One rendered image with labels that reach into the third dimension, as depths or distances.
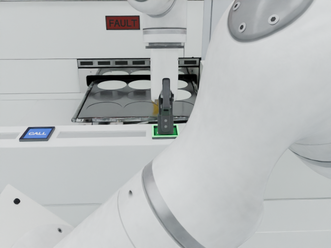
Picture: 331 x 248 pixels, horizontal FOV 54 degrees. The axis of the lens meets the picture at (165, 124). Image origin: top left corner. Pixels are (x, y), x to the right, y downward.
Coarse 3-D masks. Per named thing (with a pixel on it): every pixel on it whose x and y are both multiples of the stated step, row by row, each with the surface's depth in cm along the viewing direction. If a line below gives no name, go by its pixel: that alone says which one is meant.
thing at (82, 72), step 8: (80, 72) 119; (88, 72) 119; (96, 72) 120; (104, 72) 120; (112, 72) 120; (120, 72) 120; (128, 72) 120; (136, 72) 120; (144, 72) 120; (184, 72) 121; (192, 72) 121; (80, 80) 121; (80, 88) 122
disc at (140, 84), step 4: (140, 80) 120; (144, 80) 120; (148, 80) 120; (132, 84) 116; (136, 84) 116; (140, 84) 116; (144, 84) 116; (148, 84) 116; (136, 88) 112; (140, 88) 112; (144, 88) 112; (148, 88) 112
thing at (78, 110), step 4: (92, 80) 119; (92, 84) 115; (88, 88) 111; (88, 92) 108; (84, 96) 104; (84, 100) 101; (80, 104) 97; (80, 108) 95; (76, 112) 92; (76, 116) 90; (72, 120) 88
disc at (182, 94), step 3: (177, 90) 110; (180, 90) 110; (183, 90) 110; (177, 93) 107; (180, 93) 107; (183, 93) 107; (186, 93) 107; (189, 93) 107; (177, 96) 104; (180, 96) 104; (183, 96) 104; (186, 96) 104; (189, 96) 104; (177, 99) 102; (180, 99) 102
